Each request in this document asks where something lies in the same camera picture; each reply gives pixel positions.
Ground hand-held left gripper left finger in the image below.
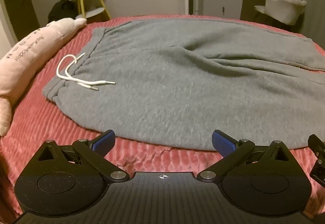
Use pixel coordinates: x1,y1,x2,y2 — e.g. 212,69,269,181
33,130,130,182

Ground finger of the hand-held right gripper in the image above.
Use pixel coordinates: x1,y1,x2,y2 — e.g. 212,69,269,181
310,159,325,186
307,134,325,157

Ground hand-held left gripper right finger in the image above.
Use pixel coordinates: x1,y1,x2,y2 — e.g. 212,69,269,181
197,130,291,182

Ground grey fleece pants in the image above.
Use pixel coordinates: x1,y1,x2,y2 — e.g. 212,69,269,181
42,18,325,151

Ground pink ribbed blanket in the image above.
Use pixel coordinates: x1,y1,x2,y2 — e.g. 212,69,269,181
0,15,325,217

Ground pink plush pillow toy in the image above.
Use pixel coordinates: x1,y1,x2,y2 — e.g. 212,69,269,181
0,18,87,137

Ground black bag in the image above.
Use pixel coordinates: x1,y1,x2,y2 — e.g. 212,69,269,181
48,0,79,23

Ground white plush chair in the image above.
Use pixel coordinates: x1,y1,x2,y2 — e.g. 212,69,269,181
255,0,308,25

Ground grey small cabinet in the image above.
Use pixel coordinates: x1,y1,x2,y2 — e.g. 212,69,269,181
198,0,244,21

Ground yellow round side table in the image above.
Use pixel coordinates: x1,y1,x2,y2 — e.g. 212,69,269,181
65,0,111,20

